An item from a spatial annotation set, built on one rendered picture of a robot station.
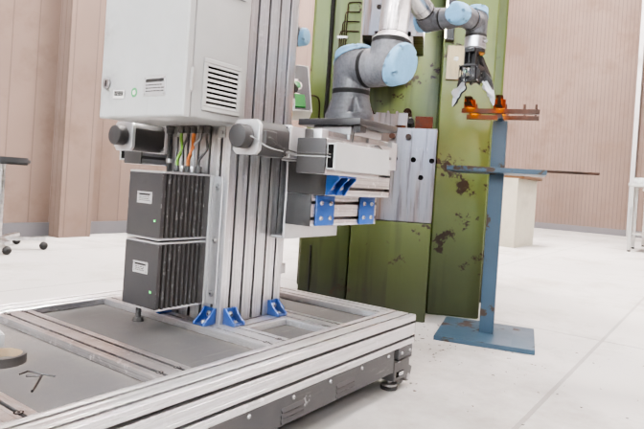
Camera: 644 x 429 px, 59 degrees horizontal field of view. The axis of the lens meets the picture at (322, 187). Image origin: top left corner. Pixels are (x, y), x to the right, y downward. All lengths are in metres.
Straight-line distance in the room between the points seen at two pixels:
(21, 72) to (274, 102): 4.00
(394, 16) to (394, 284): 1.44
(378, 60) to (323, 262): 1.56
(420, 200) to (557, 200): 9.69
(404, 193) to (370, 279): 0.44
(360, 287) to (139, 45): 1.68
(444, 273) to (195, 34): 1.94
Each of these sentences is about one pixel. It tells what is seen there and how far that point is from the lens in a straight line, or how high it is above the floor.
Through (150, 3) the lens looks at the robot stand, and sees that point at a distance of 1.54.
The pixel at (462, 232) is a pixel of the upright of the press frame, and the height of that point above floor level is 0.43.
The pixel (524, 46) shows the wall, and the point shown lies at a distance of 12.93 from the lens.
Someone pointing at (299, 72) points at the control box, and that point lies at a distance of 2.84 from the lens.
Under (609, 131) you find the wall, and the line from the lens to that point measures 12.23.
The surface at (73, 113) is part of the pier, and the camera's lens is 5.48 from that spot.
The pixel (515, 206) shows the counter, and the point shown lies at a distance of 7.21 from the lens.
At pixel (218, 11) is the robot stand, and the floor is 1.03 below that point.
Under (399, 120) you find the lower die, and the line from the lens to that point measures 2.81.
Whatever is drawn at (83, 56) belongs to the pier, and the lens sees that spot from 5.58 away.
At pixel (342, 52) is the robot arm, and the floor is 1.02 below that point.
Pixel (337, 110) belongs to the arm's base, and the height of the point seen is 0.85.
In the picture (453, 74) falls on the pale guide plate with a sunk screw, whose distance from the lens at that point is 2.97.
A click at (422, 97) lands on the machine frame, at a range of 3.31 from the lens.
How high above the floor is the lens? 0.63
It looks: level
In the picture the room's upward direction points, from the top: 4 degrees clockwise
